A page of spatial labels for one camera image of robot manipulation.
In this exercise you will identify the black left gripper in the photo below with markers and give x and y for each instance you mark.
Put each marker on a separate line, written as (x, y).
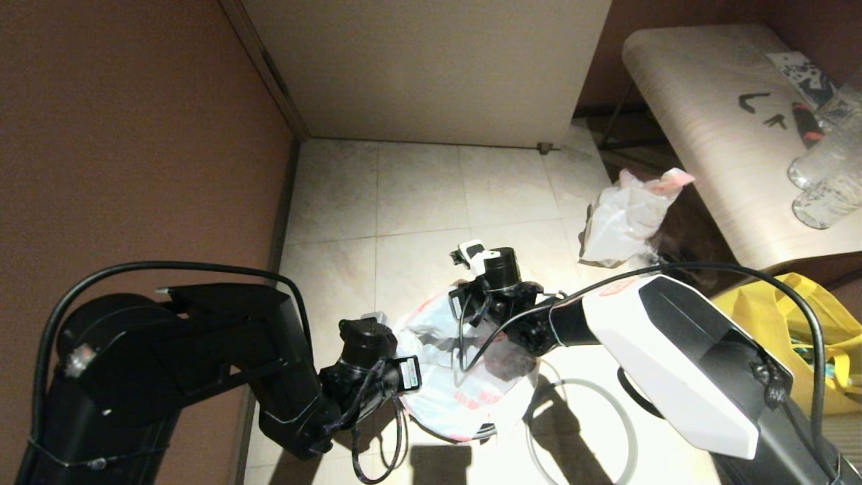
(404, 376)

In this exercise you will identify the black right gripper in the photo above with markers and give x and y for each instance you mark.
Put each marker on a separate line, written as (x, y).
(505, 306)

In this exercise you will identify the clear red-print plastic bag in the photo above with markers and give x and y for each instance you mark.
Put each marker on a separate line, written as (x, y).
(438, 397)

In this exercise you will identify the used white bin liner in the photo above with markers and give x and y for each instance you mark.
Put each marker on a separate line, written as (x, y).
(619, 222)

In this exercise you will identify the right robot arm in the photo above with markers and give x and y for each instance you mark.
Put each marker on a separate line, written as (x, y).
(673, 350)

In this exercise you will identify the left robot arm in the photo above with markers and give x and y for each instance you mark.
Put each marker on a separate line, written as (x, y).
(168, 357)

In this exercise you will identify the black trash bin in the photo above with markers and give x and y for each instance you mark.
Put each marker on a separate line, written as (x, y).
(486, 431)

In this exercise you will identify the yellow tote bag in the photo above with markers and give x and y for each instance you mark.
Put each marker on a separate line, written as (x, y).
(835, 316)

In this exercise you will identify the crumpled clear plastic wrap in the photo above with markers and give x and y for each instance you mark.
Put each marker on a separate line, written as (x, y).
(650, 259)

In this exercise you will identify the small metal cabinet foot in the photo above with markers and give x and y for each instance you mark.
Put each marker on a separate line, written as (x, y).
(544, 149)

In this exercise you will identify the dark metal table leg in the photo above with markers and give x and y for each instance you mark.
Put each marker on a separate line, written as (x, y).
(614, 121)

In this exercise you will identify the white cabinet panel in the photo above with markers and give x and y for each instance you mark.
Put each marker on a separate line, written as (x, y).
(431, 67)

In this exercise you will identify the light wood-grain table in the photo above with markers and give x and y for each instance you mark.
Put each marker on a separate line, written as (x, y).
(707, 135)

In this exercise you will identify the teal patterned packet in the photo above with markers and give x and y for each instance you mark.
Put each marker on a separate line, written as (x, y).
(818, 360)

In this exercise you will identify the black and red marker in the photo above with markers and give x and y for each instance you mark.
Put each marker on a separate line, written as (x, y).
(806, 128)

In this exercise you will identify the ribbed beige cushion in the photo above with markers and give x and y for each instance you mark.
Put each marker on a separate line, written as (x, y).
(850, 438)

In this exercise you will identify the printed white card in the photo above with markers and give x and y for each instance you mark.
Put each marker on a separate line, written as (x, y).
(799, 75)

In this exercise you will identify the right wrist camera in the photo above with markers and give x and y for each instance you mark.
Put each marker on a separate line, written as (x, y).
(502, 266)

